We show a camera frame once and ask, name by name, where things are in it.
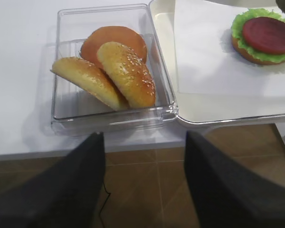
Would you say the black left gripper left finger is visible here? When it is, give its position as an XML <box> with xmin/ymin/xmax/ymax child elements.
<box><xmin>0</xmin><ymin>133</ymin><xmax>105</xmax><ymax>228</ymax></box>

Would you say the red tomato slice on burger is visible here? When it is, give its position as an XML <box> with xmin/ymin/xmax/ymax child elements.
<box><xmin>242</xmin><ymin>17</ymin><xmax>285</xmax><ymax>55</ymax></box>

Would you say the sesame bun top right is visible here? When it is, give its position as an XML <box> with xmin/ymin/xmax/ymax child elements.
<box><xmin>97</xmin><ymin>42</ymin><xmax>156</xmax><ymax>108</ymax></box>

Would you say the clear box with buns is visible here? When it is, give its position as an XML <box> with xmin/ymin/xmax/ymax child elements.
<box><xmin>51</xmin><ymin>4</ymin><xmax>178</xmax><ymax>135</ymax></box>

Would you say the smooth brown bun half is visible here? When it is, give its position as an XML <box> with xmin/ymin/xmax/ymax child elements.
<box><xmin>80</xmin><ymin>26</ymin><xmax>147</xmax><ymax>69</ymax></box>

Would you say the white paper sheet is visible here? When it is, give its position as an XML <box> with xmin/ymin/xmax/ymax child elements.
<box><xmin>174</xmin><ymin>0</ymin><xmax>285</xmax><ymax>97</ymax></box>

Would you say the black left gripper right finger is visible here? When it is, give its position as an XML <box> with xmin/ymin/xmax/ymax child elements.
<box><xmin>184</xmin><ymin>131</ymin><xmax>285</xmax><ymax>228</ymax></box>

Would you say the sesame bun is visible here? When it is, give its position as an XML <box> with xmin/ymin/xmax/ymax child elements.
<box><xmin>51</xmin><ymin>57</ymin><xmax>129</xmax><ymax>111</ymax></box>
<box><xmin>97</xmin><ymin>42</ymin><xmax>156</xmax><ymax>108</ymax></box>

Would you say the black floor cable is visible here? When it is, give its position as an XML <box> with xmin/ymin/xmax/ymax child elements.
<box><xmin>94</xmin><ymin>182</ymin><xmax>111</xmax><ymax>228</ymax></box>

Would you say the bottom bun on tray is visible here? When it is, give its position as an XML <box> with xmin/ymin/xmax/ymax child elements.
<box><xmin>231</xmin><ymin>36</ymin><xmax>285</xmax><ymax>66</ymax></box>

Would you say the white metal tray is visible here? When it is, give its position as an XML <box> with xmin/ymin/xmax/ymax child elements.
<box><xmin>149</xmin><ymin>0</ymin><xmax>285</xmax><ymax>129</ymax></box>

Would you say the sesame bun top left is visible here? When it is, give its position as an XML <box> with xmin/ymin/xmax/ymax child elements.
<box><xmin>51</xmin><ymin>57</ymin><xmax>129</xmax><ymax>111</ymax></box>

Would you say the green lettuce leaf on bun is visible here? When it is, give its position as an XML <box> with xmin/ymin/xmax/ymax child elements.
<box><xmin>231</xmin><ymin>8</ymin><xmax>285</xmax><ymax>63</ymax></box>

